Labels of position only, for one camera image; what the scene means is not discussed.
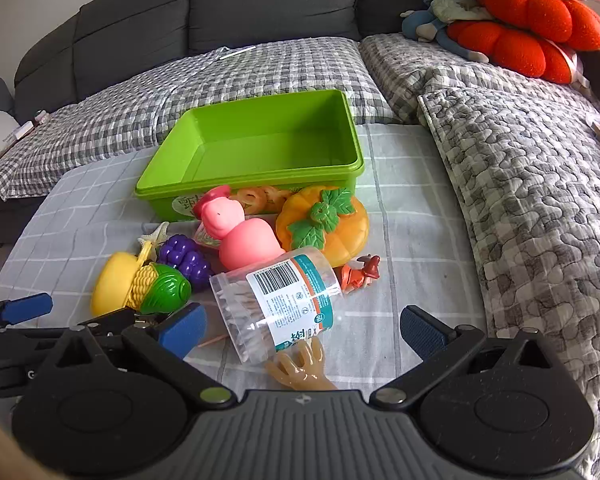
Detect beige toy hand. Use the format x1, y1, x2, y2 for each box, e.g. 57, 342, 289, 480
265, 336, 338, 391

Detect purple toy grapes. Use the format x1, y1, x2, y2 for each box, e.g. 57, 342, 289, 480
157, 234, 213, 293

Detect orange toy pumpkin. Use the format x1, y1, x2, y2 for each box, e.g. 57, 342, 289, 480
275, 186, 371, 268

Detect blue plush toy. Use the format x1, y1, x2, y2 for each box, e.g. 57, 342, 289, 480
401, 0, 491, 63

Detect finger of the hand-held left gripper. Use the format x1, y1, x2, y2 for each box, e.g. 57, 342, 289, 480
0, 294, 54, 328
75, 307, 156, 337

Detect small red toy figure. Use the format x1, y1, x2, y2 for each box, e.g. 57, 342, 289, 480
340, 254, 382, 295

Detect dark grey sofa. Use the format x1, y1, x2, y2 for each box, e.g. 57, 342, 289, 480
14, 0, 451, 103

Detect beige toy starfish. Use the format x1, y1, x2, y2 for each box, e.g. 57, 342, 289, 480
137, 221, 171, 250

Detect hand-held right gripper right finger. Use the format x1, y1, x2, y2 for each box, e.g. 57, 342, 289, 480
370, 305, 561, 408

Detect toy corn cob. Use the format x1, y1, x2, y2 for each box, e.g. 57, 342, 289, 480
125, 247, 192, 315

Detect yellow toy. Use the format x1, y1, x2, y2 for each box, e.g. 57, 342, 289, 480
90, 252, 148, 317

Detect pink toy figure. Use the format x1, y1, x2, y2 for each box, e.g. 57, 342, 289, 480
196, 185, 287, 272

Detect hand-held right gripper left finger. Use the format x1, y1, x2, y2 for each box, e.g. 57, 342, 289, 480
45, 302, 238, 408

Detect clear cotton swab jar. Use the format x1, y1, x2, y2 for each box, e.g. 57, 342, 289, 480
209, 247, 342, 365

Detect flat small box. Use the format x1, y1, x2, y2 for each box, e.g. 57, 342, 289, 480
0, 121, 35, 160

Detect orange flower cushion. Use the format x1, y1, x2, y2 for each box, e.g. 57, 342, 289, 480
447, 21, 578, 85
475, 0, 600, 52

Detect grey patterned quilt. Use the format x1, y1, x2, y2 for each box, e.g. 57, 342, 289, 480
417, 85, 600, 480

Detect green plastic box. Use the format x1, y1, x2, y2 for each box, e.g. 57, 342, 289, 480
134, 89, 366, 223

